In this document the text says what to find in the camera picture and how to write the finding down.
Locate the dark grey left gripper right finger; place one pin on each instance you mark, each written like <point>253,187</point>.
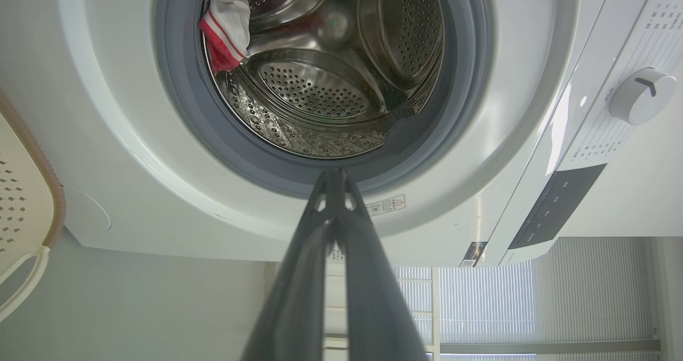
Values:
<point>373,297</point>

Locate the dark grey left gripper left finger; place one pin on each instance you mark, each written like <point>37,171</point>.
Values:
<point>299,297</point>

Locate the red and white jersey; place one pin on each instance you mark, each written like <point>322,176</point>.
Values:
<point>227,25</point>

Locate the black washer display panel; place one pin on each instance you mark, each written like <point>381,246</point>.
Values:
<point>555,206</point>

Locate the stainless steel washing machine drum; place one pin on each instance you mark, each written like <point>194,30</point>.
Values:
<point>320,83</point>

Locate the beige perforated laundry basket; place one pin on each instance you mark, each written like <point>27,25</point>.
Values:
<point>21,190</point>

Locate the grey warning sticker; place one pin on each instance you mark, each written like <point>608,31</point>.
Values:
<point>387,205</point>

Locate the black barcode sticker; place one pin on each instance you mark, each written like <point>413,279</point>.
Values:
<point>474,254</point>

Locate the white window blinds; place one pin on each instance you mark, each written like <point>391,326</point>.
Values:
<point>587,297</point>

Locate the grey rubber door gasket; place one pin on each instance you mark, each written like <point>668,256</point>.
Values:
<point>181,110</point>

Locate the white front-load washing machine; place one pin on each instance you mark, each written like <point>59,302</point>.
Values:
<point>480,83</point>

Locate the white round control knob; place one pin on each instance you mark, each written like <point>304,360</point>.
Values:
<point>640,97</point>

